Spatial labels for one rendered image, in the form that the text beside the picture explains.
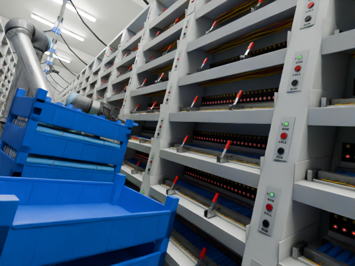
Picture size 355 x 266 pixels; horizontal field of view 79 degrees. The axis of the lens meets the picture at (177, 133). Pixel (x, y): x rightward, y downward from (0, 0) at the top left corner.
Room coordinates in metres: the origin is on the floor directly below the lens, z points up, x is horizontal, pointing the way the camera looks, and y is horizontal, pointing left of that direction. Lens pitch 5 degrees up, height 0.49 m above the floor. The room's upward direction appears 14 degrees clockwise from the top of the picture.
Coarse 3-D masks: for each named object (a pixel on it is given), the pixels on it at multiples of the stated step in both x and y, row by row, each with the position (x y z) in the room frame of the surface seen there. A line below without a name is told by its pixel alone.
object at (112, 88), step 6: (126, 30) 2.30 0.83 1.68; (126, 36) 2.31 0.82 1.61; (126, 42) 2.32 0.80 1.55; (120, 48) 2.30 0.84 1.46; (120, 54) 2.31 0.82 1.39; (120, 66) 2.33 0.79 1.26; (126, 66) 2.36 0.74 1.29; (114, 72) 2.30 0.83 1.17; (120, 72) 2.34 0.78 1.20; (114, 84) 2.32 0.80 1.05; (120, 84) 2.36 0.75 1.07; (108, 90) 2.30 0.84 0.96; (114, 90) 2.33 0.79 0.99; (120, 90) 2.37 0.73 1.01; (108, 102) 2.32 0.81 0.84; (114, 102) 2.35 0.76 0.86; (120, 102) 2.39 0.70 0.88
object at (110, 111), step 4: (100, 104) 1.23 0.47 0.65; (104, 104) 1.24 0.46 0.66; (108, 104) 1.26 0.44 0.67; (100, 108) 1.22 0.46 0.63; (104, 108) 1.25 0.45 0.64; (108, 108) 1.26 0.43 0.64; (112, 108) 1.25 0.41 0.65; (116, 108) 1.28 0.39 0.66; (100, 112) 1.23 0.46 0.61; (104, 112) 1.25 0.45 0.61; (108, 112) 1.27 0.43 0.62; (112, 112) 1.26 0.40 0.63; (116, 112) 1.28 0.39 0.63; (108, 116) 1.26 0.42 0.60; (112, 116) 1.26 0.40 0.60; (116, 116) 1.29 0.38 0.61; (112, 120) 1.32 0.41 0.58
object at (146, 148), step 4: (132, 132) 1.77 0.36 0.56; (136, 132) 1.79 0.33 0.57; (128, 140) 1.53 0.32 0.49; (132, 140) 1.53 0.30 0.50; (152, 140) 1.21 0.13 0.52; (128, 144) 1.51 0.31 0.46; (132, 144) 1.45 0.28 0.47; (136, 144) 1.39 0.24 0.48; (140, 144) 1.34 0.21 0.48; (144, 144) 1.32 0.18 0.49; (148, 144) 1.32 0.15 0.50; (136, 148) 1.39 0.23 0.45; (140, 148) 1.34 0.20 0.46; (144, 148) 1.29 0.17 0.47; (148, 148) 1.24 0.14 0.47; (144, 152) 1.29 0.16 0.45; (148, 152) 1.24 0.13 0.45
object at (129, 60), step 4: (136, 48) 1.96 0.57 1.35; (132, 52) 1.94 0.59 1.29; (136, 52) 1.83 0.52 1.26; (128, 56) 1.99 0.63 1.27; (132, 56) 1.91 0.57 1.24; (116, 60) 2.29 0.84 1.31; (120, 60) 2.32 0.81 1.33; (124, 60) 2.09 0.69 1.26; (128, 60) 2.00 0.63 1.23; (132, 60) 2.12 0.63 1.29; (116, 64) 2.30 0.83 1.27; (120, 64) 2.19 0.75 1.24; (124, 64) 2.29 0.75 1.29; (128, 64) 2.29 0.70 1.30
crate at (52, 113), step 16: (16, 96) 0.63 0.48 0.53; (16, 112) 0.59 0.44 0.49; (32, 112) 0.52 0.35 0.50; (48, 112) 0.54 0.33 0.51; (64, 112) 0.57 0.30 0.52; (80, 112) 0.60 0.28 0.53; (80, 128) 0.61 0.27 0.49; (96, 128) 0.65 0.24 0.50; (112, 128) 0.69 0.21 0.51; (128, 128) 0.73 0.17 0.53
